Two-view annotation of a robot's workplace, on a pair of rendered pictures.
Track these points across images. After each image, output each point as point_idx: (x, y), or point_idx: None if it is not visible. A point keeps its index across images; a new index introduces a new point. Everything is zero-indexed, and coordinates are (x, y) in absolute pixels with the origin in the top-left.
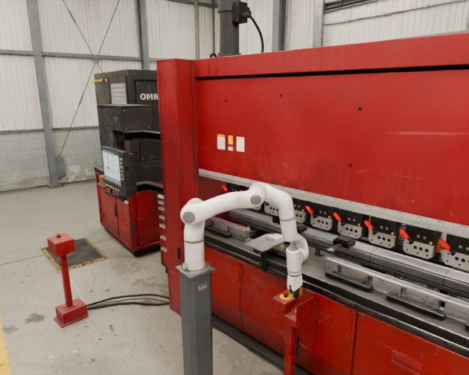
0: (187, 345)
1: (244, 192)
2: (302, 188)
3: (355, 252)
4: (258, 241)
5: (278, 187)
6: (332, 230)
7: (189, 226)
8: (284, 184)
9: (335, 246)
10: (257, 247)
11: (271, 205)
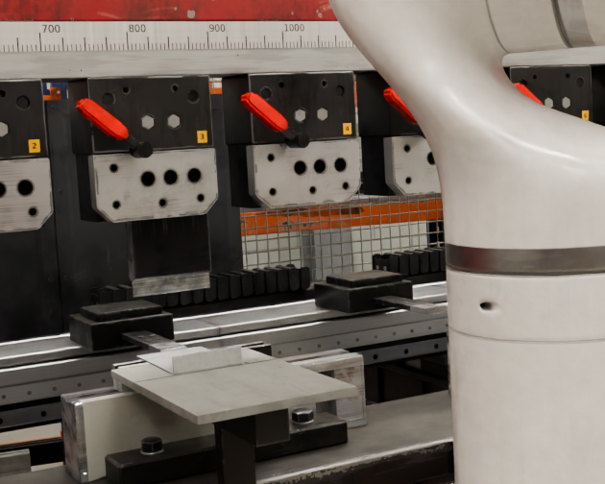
0: None
1: None
2: (331, 9)
3: (414, 318)
4: (202, 387)
5: (186, 35)
6: (228, 295)
7: (536, 114)
8: (219, 5)
9: (402, 302)
10: (290, 392)
11: (149, 161)
